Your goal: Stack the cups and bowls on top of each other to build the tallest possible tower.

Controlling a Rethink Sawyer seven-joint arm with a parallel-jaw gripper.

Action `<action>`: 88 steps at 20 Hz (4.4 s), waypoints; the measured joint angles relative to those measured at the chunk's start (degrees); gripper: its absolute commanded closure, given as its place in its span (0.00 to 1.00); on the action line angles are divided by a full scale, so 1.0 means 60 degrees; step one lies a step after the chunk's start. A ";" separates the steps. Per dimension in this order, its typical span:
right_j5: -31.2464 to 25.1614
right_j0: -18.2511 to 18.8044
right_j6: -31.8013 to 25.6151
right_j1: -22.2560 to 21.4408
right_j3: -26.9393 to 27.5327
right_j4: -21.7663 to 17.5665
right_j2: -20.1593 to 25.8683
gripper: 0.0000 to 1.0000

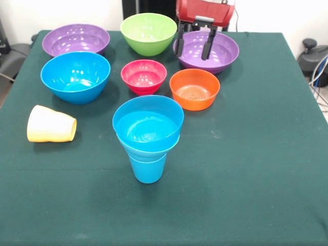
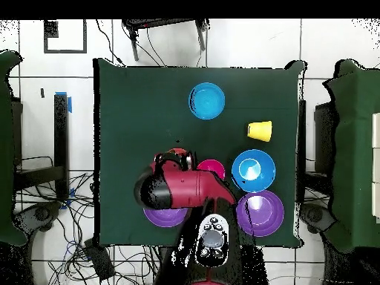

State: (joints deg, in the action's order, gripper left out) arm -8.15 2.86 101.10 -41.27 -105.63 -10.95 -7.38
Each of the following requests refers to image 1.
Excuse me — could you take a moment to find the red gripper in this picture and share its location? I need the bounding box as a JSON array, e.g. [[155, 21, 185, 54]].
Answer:
[[175, 0, 236, 61]]

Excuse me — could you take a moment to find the purple plastic bowl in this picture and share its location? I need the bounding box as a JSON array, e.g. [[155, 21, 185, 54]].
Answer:
[[42, 24, 111, 57], [173, 30, 240, 75]]

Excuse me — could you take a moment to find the orange plastic bowl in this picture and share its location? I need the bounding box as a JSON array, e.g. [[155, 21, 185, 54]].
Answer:
[[169, 68, 221, 112]]

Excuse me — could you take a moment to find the pink plastic bowl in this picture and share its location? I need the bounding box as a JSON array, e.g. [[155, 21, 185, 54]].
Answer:
[[120, 59, 168, 97]]

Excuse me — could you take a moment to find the small blue plastic bowl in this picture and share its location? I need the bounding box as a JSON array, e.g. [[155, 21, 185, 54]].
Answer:
[[112, 94, 185, 152]]

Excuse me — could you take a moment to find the cyan plastic bowl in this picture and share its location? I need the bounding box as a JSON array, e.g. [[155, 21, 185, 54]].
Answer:
[[116, 132, 181, 161]]

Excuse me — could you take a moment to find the large blue plastic bowl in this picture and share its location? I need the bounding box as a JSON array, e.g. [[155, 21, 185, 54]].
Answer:
[[40, 51, 111, 105]]

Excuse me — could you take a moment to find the blue plastic cup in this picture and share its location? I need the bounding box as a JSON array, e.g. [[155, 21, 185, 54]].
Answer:
[[128, 153, 168, 184]]

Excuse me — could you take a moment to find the yellow plastic cup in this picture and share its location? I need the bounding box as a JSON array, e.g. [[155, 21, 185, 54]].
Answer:
[[27, 105, 77, 143]]

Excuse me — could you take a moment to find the green plastic bowl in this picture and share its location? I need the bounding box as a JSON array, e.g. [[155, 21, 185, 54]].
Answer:
[[120, 12, 178, 57]]

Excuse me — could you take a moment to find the dark green table cloth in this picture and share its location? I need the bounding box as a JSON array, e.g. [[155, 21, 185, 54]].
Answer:
[[0, 30, 328, 246]]

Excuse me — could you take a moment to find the bundle of floor cables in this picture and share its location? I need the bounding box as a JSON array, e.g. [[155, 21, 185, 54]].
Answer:
[[309, 55, 328, 108]]

